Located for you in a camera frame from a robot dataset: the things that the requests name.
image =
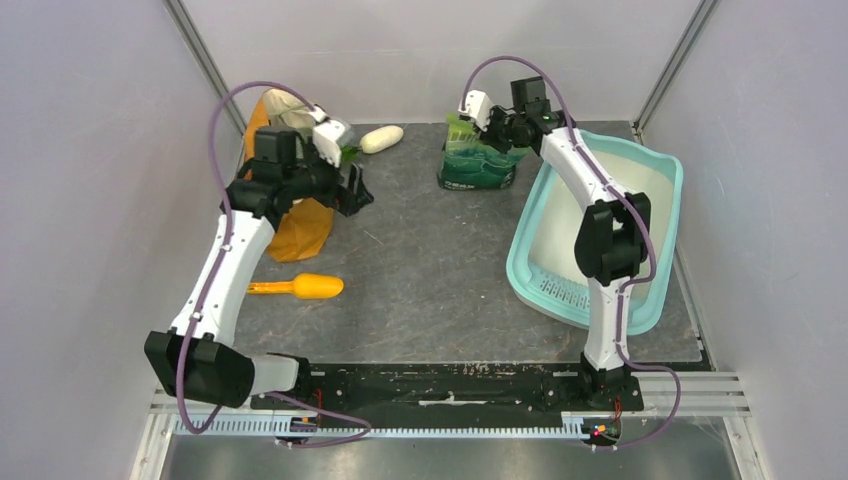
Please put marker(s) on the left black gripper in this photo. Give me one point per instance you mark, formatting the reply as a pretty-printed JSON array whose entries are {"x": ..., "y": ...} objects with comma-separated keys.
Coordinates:
[{"x": 336, "y": 195}]

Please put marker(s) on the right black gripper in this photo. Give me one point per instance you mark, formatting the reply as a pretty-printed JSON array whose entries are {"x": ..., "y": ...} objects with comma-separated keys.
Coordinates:
[{"x": 488, "y": 137}]

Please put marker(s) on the green litter bag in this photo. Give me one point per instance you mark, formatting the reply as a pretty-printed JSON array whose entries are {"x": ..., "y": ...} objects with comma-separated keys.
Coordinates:
[{"x": 468, "y": 164}]

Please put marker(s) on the yellow plastic scoop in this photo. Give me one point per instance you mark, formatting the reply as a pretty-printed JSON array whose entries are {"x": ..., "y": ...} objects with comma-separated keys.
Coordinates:
[{"x": 305, "y": 286}]

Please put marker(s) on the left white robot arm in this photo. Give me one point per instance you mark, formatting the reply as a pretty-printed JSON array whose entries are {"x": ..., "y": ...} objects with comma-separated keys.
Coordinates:
[{"x": 194, "y": 358}]

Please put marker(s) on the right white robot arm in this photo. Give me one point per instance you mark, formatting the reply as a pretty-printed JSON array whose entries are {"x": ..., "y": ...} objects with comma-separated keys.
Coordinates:
[{"x": 613, "y": 239}]

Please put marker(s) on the teal litter box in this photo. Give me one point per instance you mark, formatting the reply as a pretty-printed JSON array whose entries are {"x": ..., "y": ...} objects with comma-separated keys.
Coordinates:
[{"x": 541, "y": 267}]

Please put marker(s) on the brown paper grocery bag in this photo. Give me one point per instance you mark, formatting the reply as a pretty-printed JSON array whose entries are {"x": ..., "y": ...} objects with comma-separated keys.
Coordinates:
[{"x": 303, "y": 231}]

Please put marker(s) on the white oval toy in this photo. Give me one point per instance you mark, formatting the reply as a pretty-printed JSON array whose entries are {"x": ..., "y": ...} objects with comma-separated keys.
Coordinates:
[{"x": 381, "y": 139}]

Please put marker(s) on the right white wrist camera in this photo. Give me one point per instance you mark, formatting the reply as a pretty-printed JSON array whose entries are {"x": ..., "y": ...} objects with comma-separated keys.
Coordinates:
[{"x": 476, "y": 107}]

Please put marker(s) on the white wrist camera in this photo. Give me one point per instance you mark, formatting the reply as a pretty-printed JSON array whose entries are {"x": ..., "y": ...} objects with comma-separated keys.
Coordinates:
[
  {"x": 330, "y": 137},
  {"x": 476, "y": 107}
]

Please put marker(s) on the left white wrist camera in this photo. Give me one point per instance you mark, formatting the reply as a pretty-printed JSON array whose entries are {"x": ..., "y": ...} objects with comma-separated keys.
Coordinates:
[{"x": 330, "y": 137}]

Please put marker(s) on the aluminium frame post right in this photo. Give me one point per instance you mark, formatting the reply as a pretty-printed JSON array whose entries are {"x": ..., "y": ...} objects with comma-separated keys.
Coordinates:
[{"x": 688, "y": 39}]

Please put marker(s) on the aluminium frame post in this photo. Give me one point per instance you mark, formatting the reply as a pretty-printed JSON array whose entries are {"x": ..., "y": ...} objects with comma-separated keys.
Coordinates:
[
  {"x": 191, "y": 35},
  {"x": 688, "y": 39}
]

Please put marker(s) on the aluminium frame post left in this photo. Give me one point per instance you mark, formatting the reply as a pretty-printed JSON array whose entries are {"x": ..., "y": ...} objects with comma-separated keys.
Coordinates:
[{"x": 191, "y": 35}]

